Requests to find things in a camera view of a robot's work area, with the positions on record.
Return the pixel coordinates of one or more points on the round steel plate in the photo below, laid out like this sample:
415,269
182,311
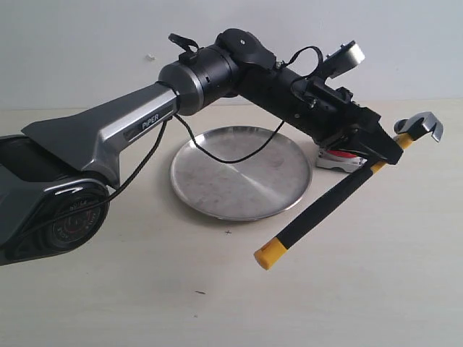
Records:
240,173

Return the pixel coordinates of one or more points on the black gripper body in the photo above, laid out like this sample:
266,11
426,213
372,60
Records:
327,115

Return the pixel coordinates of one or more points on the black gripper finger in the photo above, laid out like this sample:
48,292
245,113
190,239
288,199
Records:
344,140
375,144

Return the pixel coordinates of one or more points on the red dome push button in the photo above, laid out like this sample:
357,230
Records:
338,160

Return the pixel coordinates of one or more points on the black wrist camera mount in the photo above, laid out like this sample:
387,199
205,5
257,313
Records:
346,58

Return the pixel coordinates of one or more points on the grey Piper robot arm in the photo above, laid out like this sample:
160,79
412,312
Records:
58,176

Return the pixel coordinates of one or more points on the yellow black claw hammer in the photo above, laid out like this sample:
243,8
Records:
407,131

